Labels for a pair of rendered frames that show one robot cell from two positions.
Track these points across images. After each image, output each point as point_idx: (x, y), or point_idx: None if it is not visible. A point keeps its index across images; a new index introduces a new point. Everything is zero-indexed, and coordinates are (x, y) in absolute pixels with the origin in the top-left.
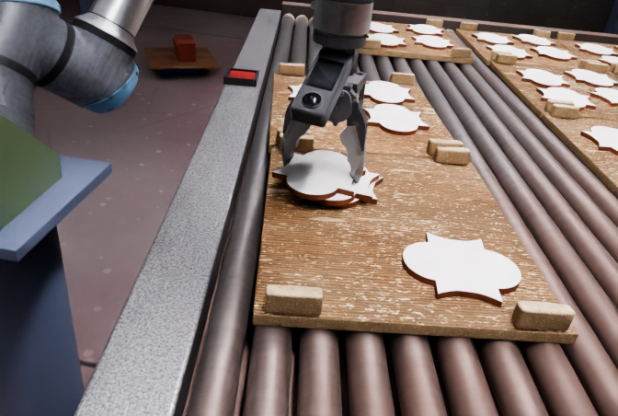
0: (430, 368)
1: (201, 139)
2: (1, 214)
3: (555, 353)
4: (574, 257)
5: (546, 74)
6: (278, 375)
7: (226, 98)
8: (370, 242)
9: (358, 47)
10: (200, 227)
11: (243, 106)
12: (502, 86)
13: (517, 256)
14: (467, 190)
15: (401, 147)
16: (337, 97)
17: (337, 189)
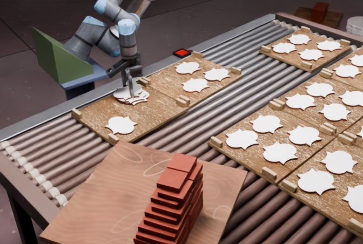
0: (87, 137)
1: None
2: (67, 78)
3: (112, 148)
4: (161, 140)
5: (327, 88)
6: (63, 124)
7: (162, 61)
8: (114, 113)
9: (127, 59)
10: (93, 95)
11: (163, 65)
12: (295, 87)
13: (140, 130)
14: (166, 113)
15: (176, 95)
16: (119, 71)
17: (123, 97)
